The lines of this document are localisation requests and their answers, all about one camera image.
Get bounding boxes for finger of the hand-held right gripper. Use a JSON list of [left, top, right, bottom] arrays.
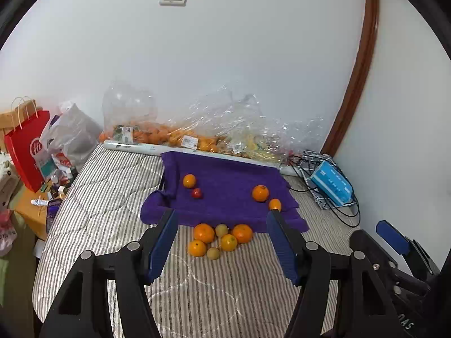
[[349, 230, 399, 272], [376, 220, 441, 275]]

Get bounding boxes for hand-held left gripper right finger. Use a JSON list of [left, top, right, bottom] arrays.
[[266, 209, 404, 338]]

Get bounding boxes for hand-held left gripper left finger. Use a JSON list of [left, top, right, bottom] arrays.
[[39, 208, 179, 338]]

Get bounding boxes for smooth round orange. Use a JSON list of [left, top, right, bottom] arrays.
[[188, 239, 207, 257]]

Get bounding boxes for large orange mandarin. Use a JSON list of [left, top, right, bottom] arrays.
[[193, 223, 215, 244]]

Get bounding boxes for yellow-orange citrus fruit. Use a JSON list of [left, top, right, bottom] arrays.
[[220, 234, 238, 252]]

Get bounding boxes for orange mandarin with stem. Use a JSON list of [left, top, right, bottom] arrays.
[[251, 185, 270, 203]]

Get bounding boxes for purple towel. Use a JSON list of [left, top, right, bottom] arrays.
[[140, 151, 309, 234]]

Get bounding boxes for striped quilted mattress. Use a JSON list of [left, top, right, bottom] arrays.
[[32, 144, 363, 338]]

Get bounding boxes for blue tissue packet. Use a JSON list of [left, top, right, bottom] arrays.
[[310, 160, 355, 208]]

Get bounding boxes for clear bag of yellow fruit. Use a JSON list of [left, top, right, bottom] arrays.
[[190, 84, 328, 164]]

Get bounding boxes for clear bag of oranges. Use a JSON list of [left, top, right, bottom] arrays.
[[99, 79, 226, 154]]

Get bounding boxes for dark smartphone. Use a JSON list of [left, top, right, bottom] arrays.
[[46, 199, 63, 235]]

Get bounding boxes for cluster of small bottles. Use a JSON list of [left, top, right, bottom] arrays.
[[39, 167, 78, 201]]

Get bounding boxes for white red-print plastic bag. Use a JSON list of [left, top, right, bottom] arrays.
[[39, 114, 76, 180]]

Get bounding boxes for wooden nightstand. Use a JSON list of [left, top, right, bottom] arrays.
[[16, 186, 50, 242]]

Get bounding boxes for grey plastic bag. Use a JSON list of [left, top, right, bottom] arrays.
[[40, 103, 103, 171]]

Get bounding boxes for pink cloth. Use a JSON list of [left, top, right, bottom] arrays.
[[0, 209, 18, 257]]

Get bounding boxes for red paper bag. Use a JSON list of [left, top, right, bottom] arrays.
[[3, 96, 52, 193]]

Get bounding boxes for white floral cloth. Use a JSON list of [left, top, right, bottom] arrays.
[[0, 151, 22, 212]]

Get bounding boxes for wooden headboard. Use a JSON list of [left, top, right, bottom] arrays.
[[0, 107, 43, 138]]

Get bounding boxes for black cables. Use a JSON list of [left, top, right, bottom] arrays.
[[287, 151, 362, 219]]

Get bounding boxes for brown wooden door frame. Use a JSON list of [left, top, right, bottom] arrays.
[[322, 0, 379, 155]]

